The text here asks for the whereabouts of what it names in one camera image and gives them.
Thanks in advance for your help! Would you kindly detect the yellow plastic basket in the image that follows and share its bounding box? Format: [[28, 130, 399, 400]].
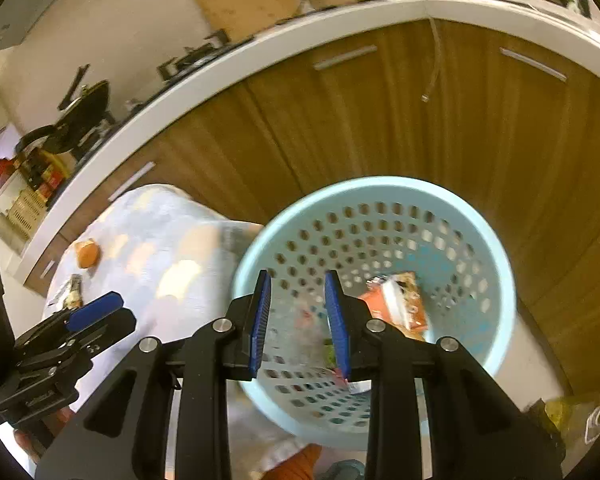
[[5, 187, 48, 228]]

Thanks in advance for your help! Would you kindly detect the fan-patterned tablecloth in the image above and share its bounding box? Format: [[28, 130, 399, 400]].
[[42, 184, 321, 480]]

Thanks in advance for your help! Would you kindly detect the orange cloth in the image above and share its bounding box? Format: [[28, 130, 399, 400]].
[[260, 444, 323, 480]]

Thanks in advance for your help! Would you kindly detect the dark sauce bottle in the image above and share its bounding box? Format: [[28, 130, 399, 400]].
[[22, 152, 48, 186], [35, 160, 68, 196]]

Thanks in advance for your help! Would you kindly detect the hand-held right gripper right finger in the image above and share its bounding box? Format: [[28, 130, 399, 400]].
[[324, 269, 563, 480]]

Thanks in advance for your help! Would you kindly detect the black gas stove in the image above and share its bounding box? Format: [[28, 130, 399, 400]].
[[80, 27, 258, 126]]

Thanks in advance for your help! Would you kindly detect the orange printed packet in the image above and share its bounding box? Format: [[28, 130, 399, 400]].
[[357, 271, 429, 343]]

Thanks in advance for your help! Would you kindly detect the teal stool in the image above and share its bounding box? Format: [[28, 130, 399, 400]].
[[322, 460, 368, 480]]

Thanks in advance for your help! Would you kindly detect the white hanging cable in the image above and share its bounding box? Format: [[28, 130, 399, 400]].
[[422, 17, 443, 103]]

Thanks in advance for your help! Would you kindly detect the yellow plastic bag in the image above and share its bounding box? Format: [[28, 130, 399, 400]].
[[527, 394, 600, 453]]

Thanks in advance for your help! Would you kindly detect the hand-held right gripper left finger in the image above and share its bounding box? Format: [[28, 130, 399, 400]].
[[35, 269, 273, 480]]

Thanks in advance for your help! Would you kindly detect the light blue plastic basket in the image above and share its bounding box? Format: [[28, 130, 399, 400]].
[[230, 175, 518, 451]]

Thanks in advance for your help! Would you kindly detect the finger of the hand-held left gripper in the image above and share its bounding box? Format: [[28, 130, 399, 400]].
[[12, 291, 126, 356], [17, 308, 137, 374]]

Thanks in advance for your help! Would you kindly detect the black wok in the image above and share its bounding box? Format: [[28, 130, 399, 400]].
[[15, 64, 117, 156]]

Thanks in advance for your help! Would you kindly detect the steel thermos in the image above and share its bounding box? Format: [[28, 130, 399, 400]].
[[0, 210, 28, 256]]

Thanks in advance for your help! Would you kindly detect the orange sweet potato piece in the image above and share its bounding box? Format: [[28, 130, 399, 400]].
[[75, 240, 102, 269]]

